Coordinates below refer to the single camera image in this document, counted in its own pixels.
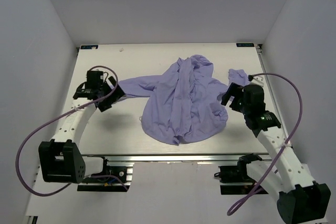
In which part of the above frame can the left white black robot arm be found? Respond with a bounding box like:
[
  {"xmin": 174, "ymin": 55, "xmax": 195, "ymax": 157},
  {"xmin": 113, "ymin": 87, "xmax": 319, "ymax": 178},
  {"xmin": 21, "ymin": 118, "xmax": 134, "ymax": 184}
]
[{"xmin": 38, "ymin": 70, "xmax": 125, "ymax": 184}]

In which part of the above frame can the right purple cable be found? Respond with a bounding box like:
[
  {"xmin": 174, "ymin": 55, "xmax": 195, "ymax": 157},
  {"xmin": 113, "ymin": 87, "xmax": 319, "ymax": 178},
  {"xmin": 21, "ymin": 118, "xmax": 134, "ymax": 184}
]
[{"xmin": 226, "ymin": 73, "xmax": 303, "ymax": 216}]

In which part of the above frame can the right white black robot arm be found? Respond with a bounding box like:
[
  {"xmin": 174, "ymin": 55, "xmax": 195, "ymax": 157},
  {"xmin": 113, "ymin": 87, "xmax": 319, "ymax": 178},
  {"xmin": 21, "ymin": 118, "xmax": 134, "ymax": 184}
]
[{"xmin": 222, "ymin": 83, "xmax": 331, "ymax": 223}]

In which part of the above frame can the blue table label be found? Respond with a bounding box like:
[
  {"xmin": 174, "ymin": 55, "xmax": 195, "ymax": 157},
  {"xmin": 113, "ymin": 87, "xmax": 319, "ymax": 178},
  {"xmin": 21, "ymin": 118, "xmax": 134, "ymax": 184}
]
[
  {"xmin": 236, "ymin": 42, "xmax": 255, "ymax": 47},
  {"xmin": 80, "ymin": 45, "xmax": 98, "ymax": 50}
]

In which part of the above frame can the lavender purple jacket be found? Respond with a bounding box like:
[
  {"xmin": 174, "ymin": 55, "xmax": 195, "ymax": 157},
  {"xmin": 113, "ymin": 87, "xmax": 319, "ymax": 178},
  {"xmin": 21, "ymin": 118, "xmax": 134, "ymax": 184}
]
[{"xmin": 117, "ymin": 54, "xmax": 249, "ymax": 146}]

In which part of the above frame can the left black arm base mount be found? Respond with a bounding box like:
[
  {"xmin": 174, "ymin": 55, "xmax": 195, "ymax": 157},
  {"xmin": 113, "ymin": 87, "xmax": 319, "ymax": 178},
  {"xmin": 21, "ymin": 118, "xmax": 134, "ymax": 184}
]
[{"xmin": 77, "ymin": 157, "xmax": 133, "ymax": 193}]

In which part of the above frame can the left blue table label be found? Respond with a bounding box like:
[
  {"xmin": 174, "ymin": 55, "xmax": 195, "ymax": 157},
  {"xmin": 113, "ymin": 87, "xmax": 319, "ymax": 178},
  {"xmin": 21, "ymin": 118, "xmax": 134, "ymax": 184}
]
[{"xmin": 80, "ymin": 45, "xmax": 98, "ymax": 50}]

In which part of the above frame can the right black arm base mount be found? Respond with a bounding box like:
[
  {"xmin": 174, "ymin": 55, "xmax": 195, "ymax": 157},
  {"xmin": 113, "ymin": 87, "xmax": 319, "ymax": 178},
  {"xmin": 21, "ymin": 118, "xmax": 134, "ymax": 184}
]
[{"xmin": 214, "ymin": 154, "xmax": 263, "ymax": 195}]

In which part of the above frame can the right blue table label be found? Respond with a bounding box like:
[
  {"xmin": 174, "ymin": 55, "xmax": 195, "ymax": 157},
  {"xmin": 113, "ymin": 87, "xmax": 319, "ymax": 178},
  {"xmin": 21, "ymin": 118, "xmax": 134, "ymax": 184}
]
[{"xmin": 236, "ymin": 42, "xmax": 255, "ymax": 47}]

